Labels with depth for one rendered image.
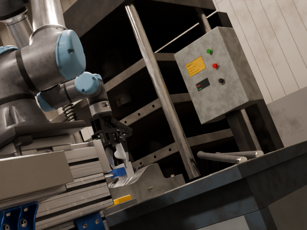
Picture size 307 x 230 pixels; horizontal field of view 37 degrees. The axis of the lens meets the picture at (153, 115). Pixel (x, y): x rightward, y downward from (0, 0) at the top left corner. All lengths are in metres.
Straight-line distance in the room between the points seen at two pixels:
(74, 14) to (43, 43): 1.59
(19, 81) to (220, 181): 0.56
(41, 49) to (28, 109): 0.15
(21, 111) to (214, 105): 1.34
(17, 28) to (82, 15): 1.17
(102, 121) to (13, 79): 0.58
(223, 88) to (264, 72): 2.41
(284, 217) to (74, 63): 0.69
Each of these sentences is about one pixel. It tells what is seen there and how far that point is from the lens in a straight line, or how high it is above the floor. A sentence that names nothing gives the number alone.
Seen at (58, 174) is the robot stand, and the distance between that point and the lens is 0.95.
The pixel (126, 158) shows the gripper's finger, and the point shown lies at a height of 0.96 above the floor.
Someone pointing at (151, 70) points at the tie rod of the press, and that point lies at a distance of 2.36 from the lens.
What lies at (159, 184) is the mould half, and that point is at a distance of 1.87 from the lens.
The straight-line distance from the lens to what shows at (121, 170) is 1.64.
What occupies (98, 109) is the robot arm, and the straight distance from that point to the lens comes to 1.67.
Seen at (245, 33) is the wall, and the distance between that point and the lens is 4.76.
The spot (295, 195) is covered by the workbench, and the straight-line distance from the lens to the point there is 1.42.
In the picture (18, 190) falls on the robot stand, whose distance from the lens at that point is 0.88.
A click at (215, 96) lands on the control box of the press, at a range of 2.29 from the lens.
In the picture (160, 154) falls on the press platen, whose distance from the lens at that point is 2.46.
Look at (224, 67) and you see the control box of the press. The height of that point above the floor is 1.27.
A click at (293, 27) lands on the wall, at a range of 4.59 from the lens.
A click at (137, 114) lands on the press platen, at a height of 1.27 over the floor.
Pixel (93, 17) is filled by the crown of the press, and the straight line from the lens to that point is 2.61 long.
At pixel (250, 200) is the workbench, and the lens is 1.23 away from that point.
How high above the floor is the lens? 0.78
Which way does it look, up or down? 10 degrees up
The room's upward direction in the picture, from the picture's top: 21 degrees counter-clockwise
